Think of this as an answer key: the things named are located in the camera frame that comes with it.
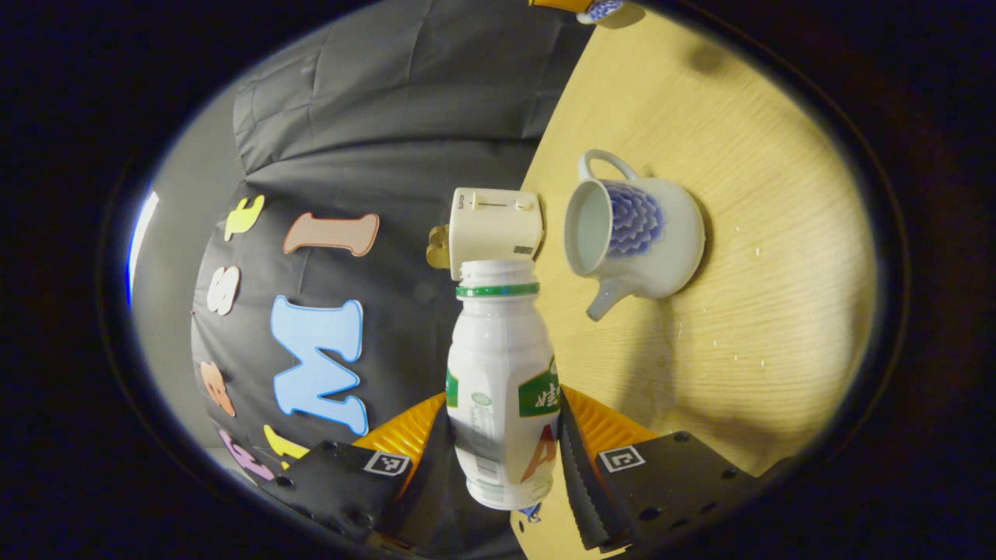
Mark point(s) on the white blue-flowered teacup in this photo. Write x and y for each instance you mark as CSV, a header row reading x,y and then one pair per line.
x,y
669,249

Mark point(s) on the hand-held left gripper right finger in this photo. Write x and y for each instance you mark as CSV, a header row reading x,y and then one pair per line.
x,y
580,482

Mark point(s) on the white toaster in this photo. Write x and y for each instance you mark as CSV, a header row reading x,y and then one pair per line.
x,y
494,225

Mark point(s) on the black backdrop cloth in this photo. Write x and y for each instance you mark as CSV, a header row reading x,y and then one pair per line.
x,y
373,155

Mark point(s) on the white plastic water bottle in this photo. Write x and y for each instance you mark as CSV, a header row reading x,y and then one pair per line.
x,y
498,358

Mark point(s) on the brown toast bread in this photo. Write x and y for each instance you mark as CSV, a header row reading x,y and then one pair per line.
x,y
438,249

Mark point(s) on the blue towel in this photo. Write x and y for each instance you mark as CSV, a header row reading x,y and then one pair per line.
x,y
532,512

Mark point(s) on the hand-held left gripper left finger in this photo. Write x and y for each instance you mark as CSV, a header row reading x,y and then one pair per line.
x,y
420,505

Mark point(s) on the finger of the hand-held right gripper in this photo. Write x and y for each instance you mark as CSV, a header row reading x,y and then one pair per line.
x,y
560,4

